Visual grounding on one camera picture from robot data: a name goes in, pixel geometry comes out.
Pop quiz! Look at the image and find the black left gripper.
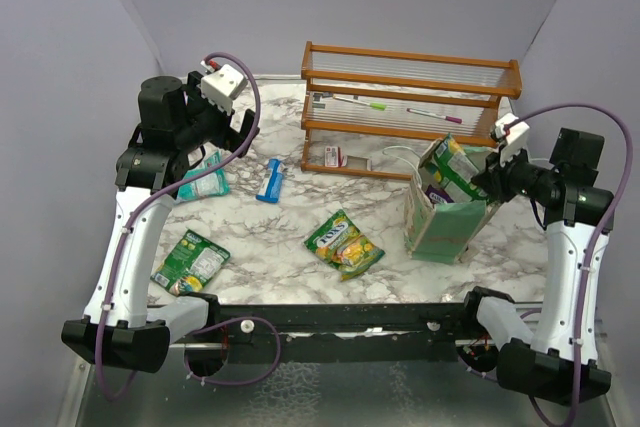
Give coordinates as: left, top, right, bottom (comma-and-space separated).
176, 71, 259, 156

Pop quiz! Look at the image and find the green Fox's candy bag back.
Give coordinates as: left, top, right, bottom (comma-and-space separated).
430, 135, 488, 203

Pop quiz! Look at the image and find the green beige paper bag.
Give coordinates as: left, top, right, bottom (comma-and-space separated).
404, 137, 501, 264

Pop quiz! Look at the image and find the purple snack bag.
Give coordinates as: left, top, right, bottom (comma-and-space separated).
425, 185, 454, 205

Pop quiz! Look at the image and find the Fox's spring tea candy bag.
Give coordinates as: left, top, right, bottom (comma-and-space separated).
304, 209, 385, 281

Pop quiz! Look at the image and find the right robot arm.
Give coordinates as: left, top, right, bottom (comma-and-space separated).
459, 128, 614, 406

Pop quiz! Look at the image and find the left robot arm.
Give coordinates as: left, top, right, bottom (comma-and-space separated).
61, 65, 257, 373

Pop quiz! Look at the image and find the teal snack bag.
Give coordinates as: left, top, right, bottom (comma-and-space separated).
176, 151, 230, 204

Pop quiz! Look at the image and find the green candy bag near left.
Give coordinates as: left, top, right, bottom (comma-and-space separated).
150, 230, 231, 296

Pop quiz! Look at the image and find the blue snack wrapper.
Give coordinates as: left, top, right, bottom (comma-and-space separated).
256, 158, 285, 204

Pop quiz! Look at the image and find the purple capped marker pen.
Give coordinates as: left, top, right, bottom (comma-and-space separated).
406, 108, 463, 125

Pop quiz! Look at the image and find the red white staples box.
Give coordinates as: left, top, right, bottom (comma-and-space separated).
324, 146, 372, 171

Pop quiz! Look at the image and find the wooden shelf rack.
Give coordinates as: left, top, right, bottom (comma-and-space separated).
300, 41, 522, 173

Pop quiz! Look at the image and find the green capped marker pen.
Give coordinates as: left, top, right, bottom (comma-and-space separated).
332, 95, 386, 111

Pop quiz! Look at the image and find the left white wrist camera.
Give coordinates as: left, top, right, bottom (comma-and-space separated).
200, 64, 248, 115

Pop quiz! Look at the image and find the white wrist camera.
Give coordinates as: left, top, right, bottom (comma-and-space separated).
200, 64, 248, 115
490, 113, 530, 167

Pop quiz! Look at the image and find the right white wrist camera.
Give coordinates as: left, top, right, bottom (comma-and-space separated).
490, 113, 530, 167

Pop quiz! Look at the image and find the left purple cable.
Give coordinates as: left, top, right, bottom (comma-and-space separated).
94, 51, 284, 403

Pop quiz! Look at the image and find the purple cable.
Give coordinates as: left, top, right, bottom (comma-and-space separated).
467, 103, 628, 427
94, 51, 284, 403

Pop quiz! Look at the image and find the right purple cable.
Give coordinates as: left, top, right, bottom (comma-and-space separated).
467, 103, 628, 427

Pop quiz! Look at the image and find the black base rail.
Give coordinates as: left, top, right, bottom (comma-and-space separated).
179, 302, 488, 365

